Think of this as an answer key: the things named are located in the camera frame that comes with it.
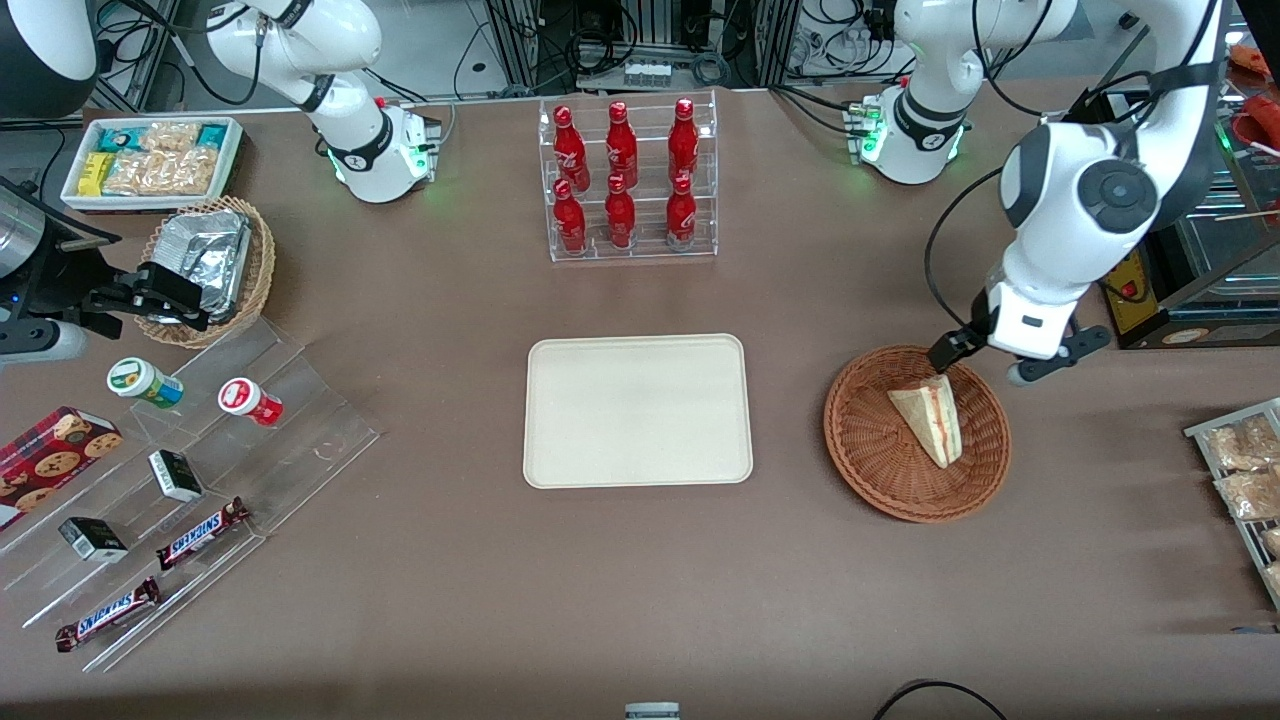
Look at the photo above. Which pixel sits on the teal snack packet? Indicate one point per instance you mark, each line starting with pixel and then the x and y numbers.
pixel 118 140
pixel 213 135

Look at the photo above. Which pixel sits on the clear bag of crackers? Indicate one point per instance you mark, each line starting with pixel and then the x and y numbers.
pixel 165 172
pixel 170 136

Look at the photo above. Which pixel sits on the light tan wicker basket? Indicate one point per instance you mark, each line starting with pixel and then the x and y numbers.
pixel 262 270

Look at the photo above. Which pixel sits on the small black carton box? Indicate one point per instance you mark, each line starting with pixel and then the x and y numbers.
pixel 92 540
pixel 175 476

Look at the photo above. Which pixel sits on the white plastic snack bin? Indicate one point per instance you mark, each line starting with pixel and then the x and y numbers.
pixel 150 203

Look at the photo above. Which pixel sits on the red food item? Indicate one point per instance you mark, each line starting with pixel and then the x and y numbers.
pixel 1258 58
pixel 1265 125

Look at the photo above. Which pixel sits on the clear acrylic bottle rack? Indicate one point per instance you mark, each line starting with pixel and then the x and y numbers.
pixel 650 175

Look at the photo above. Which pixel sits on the black food warmer machine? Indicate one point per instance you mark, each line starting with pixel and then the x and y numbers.
pixel 1200 325

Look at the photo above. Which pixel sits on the white power strip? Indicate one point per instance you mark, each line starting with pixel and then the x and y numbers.
pixel 647 73

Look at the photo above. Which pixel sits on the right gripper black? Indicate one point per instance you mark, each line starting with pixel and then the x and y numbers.
pixel 62 272

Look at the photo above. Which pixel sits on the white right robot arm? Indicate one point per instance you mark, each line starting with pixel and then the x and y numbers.
pixel 350 150

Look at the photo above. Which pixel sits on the small grey device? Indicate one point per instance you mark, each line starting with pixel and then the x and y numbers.
pixel 652 712

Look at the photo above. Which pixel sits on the yellow snack packet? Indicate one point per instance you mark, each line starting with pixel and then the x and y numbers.
pixel 94 175

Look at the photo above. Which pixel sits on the triangular sandwich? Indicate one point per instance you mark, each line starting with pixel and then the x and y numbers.
pixel 935 420

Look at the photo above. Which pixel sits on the clear acrylic step shelf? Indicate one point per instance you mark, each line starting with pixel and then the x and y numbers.
pixel 300 440

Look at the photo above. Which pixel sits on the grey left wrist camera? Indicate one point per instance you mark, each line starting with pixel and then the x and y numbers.
pixel 1050 365

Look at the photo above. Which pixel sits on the brown wicker basket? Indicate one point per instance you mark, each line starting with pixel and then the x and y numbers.
pixel 880 450

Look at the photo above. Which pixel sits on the cream plastic tray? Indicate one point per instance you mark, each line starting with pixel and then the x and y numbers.
pixel 600 420

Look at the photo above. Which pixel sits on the Snickers chocolate bar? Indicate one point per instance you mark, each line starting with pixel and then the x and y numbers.
pixel 200 535
pixel 108 614

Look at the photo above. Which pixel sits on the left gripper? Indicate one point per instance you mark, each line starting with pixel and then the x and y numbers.
pixel 962 343

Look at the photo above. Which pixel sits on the red label jar white lid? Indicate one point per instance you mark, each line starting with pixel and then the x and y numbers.
pixel 240 397

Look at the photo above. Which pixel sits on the stainless steel pan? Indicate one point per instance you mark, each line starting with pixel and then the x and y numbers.
pixel 1240 245

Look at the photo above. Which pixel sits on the green label jar white lid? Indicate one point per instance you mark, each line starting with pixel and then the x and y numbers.
pixel 135 377

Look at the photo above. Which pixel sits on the clear bag of snacks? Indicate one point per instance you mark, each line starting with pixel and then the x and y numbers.
pixel 1274 580
pixel 1255 495
pixel 1245 445
pixel 1272 542

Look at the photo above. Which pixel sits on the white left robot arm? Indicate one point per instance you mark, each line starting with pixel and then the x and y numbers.
pixel 1090 190

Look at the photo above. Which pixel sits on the silver foil wrapped package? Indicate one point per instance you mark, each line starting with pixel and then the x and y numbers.
pixel 205 245

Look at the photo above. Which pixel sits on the red cola bottle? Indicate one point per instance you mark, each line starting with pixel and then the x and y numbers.
pixel 620 213
pixel 621 145
pixel 570 218
pixel 570 150
pixel 681 210
pixel 683 140

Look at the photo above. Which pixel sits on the tray of packaged snacks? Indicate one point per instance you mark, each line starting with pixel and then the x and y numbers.
pixel 1196 432

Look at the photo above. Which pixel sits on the red chocolate chip cookie box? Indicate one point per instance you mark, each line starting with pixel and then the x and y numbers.
pixel 50 460

